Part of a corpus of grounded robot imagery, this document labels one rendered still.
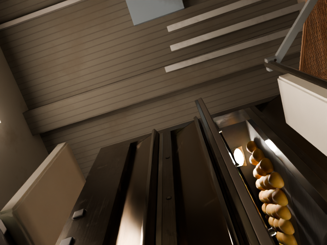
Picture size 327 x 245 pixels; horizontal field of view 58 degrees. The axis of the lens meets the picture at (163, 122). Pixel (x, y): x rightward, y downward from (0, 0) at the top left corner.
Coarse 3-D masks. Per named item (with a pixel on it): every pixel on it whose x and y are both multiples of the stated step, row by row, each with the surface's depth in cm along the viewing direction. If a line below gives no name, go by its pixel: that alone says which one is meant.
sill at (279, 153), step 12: (252, 120) 157; (264, 132) 138; (276, 144) 124; (288, 156) 113; (288, 168) 115; (300, 168) 104; (300, 180) 104; (312, 180) 96; (312, 192) 95; (324, 192) 89; (324, 204) 87
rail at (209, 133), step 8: (200, 112) 149; (208, 128) 126; (208, 136) 119; (216, 144) 109; (216, 152) 104; (224, 168) 92; (224, 176) 88; (232, 184) 83; (232, 192) 79; (240, 200) 75; (240, 208) 72; (240, 216) 70; (248, 224) 66; (248, 232) 64; (248, 240) 63; (256, 240) 61
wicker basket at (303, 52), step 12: (324, 0) 154; (312, 24) 158; (324, 24) 158; (312, 36) 160; (312, 48) 162; (324, 48) 162; (300, 60) 164; (312, 60) 164; (324, 60) 164; (312, 72) 167; (324, 72) 166
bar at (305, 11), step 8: (312, 0) 97; (304, 8) 98; (312, 8) 98; (304, 16) 99; (296, 24) 100; (296, 32) 100; (288, 40) 101; (280, 48) 103; (288, 48) 102; (272, 56) 104; (280, 56) 103; (264, 64) 106; (272, 64) 99; (280, 64) 94; (280, 72) 92; (288, 72) 86; (296, 72) 81; (304, 72) 79; (312, 80) 72; (320, 80) 70
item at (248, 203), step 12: (204, 108) 151; (216, 132) 118; (228, 156) 97; (228, 168) 91; (240, 180) 82; (240, 192) 78; (252, 204) 71; (252, 216) 68; (264, 228) 63; (264, 240) 60
